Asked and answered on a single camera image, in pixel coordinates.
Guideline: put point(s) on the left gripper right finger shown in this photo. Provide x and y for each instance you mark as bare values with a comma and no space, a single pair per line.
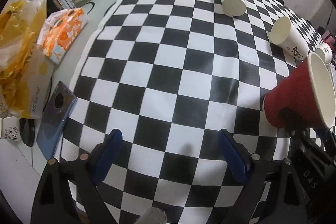
270,188

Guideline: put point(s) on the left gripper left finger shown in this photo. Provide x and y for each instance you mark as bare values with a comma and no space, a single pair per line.
53,202

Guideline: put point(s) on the red ribbed paper cup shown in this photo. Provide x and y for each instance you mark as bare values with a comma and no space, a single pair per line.
306,96

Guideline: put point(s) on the white paper cup right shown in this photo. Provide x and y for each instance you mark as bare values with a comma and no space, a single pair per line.
325,52

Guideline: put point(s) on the white paper cup middle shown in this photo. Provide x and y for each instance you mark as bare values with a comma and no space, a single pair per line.
285,35

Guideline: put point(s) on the blue smartphone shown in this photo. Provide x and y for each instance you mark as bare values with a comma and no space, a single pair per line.
57,111

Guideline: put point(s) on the black round lid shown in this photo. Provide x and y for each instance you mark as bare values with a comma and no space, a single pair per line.
27,131

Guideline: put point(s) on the checkered black white tablecloth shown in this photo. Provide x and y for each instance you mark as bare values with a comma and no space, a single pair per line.
169,74

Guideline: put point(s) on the orange tissue pack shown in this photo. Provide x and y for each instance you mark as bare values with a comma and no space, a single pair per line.
59,31

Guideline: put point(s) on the yellow plastic bag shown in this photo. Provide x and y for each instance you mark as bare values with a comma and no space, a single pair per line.
21,23

